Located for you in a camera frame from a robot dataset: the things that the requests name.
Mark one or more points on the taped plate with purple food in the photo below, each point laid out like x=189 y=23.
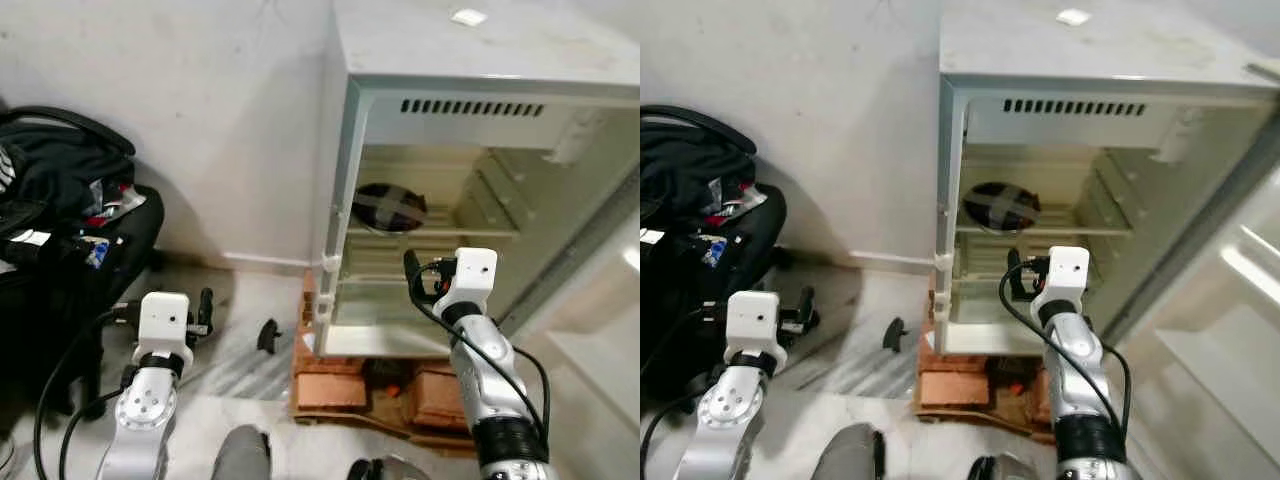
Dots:
x=388 y=208
x=1000 y=207

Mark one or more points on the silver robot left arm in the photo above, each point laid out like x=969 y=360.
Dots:
x=145 y=410
x=730 y=410

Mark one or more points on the white fridge door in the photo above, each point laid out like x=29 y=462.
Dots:
x=1210 y=330
x=590 y=350

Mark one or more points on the white mini fridge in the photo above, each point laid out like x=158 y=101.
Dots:
x=450 y=60
x=1060 y=60

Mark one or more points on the small black plastic piece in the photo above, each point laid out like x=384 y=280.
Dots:
x=894 y=334
x=269 y=336

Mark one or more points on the red brick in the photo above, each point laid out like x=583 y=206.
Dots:
x=440 y=395
x=1042 y=398
x=330 y=385
x=955 y=383

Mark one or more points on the black suitcase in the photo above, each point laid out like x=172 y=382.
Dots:
x=680 y=300
x=50 y=310

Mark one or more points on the grey robot left leg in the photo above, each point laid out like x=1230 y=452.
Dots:
x=242 y=455
x=850 y=452

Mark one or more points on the grey robot leg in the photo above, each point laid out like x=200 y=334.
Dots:
x=850 y=452
x=242 y=455
x=390 y=469

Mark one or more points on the black backpack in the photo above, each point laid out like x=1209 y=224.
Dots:
x=690 y=165
x=60 y=165

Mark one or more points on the grey robot right leg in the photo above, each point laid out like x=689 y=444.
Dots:
x=390 y=469

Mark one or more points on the small white square packet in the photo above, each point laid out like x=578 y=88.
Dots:
x=1073 y=17
x=469 y=17

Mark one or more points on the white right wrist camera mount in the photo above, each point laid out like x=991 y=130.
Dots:
x=1062 y=280
x=470 y=280

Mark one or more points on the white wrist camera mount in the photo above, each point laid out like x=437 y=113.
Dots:
x=753 y=320
x=470 y=280
x=164 y=322
x=1062 y=280

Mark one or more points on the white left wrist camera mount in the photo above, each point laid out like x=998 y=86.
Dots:
x=753 y=320
x=164 y=322

